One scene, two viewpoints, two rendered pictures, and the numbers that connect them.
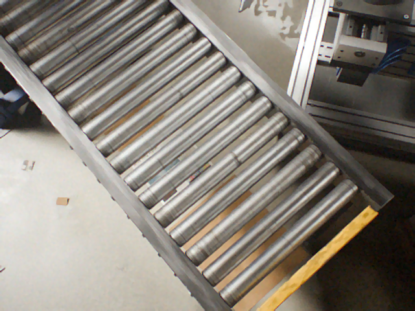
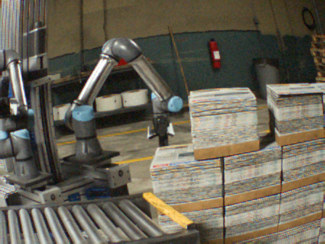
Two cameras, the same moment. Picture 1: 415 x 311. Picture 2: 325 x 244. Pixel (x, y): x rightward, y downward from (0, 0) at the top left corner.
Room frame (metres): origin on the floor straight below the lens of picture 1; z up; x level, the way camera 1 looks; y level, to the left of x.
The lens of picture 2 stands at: (-0.40, 1.30, 1.36)
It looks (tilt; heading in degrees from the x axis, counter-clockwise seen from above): 10 degrees down; 288
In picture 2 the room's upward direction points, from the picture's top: 7 degrees counter-clockwise
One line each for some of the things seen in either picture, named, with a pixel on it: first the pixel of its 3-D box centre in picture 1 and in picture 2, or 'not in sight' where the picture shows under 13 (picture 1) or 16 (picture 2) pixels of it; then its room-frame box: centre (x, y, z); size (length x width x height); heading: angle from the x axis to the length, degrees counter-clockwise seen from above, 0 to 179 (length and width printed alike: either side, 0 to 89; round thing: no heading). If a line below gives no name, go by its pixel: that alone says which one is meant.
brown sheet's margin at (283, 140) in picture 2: not in sight; (296, 129); (-0.30, -1.07, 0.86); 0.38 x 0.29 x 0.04; 104
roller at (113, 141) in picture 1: (163, 103); (14, 232); (0.62, 0.11, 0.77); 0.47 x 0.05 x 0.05; 126
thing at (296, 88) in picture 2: not in sight; (294, 88); (-0.31, -1.05, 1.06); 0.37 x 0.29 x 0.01; 104
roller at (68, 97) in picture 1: (121, 58); not in sight; (0.78, 0.23, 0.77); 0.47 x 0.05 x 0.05; 126
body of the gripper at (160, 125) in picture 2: not in sight; (161, 125); (0.46, -1.30, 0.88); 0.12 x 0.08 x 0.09; 105
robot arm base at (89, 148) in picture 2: not in sight; (87, 144); (0.75, -1.01, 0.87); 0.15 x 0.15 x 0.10
